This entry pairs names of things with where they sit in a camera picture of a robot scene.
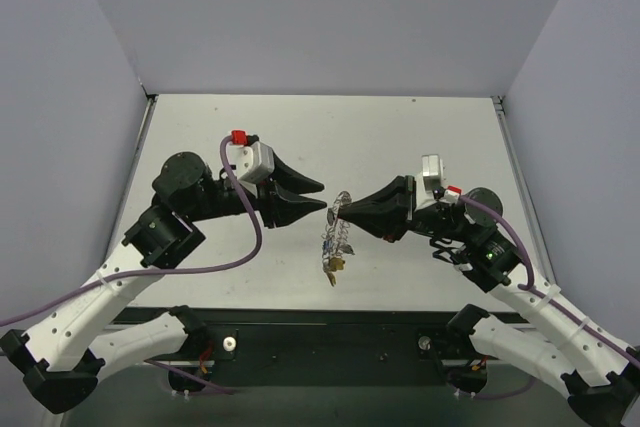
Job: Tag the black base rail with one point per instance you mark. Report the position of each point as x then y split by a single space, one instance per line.
315 348

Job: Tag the large metal keyring band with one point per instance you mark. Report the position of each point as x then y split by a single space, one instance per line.
337 230

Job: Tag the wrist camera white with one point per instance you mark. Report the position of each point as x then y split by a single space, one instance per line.
254 159
437 182

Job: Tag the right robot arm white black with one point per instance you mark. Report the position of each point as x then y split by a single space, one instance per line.
596 373

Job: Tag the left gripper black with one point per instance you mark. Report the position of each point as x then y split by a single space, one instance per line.
270 203

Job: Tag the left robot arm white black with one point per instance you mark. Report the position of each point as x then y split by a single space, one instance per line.
65 356

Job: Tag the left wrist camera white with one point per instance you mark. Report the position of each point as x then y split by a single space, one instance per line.
254 159

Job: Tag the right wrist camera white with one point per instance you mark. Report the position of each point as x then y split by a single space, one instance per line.
437 182

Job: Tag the yellow key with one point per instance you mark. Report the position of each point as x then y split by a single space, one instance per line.
331 267

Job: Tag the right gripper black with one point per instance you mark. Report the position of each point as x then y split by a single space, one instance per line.
410 209

